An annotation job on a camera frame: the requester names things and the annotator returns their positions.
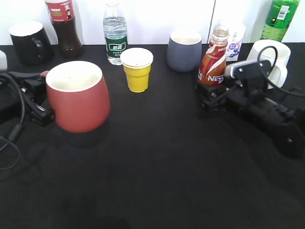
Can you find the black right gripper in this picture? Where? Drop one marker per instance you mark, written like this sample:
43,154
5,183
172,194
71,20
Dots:
285,126

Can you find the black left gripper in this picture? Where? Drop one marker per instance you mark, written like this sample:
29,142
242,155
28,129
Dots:
34,94

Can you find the red ceramic mug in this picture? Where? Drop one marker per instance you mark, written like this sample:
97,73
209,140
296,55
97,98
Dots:
78,95

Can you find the brown Nescafe coffee bottle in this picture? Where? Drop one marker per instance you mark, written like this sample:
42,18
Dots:
213,64

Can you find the black ceramic mug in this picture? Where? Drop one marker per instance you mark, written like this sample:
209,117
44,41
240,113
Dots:
31,43

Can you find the white ceramic mug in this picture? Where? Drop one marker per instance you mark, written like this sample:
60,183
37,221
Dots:
279,73

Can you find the dark tea bottle red label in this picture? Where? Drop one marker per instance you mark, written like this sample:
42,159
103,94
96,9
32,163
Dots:
62,17

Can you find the white purple milk carton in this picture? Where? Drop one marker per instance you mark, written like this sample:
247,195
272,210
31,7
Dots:
236,31

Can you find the clear water bottle green label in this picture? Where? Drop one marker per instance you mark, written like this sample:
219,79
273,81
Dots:
115,32

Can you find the green soda bottle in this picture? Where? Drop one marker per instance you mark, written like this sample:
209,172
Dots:
278,19

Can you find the yellow plastic cup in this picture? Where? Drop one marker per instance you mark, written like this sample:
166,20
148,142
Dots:
137,63

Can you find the grey blue ceramic cup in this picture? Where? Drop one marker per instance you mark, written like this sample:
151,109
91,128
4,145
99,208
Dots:
184,50

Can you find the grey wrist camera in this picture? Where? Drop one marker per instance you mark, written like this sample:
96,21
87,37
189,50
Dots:
247,75

